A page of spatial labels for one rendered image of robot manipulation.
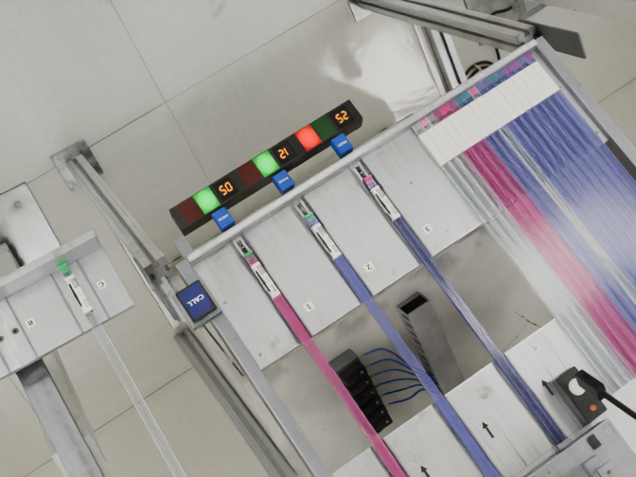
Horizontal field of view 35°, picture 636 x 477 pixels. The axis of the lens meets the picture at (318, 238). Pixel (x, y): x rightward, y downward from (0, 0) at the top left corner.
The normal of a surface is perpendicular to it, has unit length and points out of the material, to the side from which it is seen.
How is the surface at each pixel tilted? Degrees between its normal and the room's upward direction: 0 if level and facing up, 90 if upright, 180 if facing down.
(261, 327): 44
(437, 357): 0
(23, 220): 0
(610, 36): 0
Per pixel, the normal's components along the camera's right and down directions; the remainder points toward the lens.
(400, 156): 0.03, -0.30
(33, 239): 0.41, 0.33
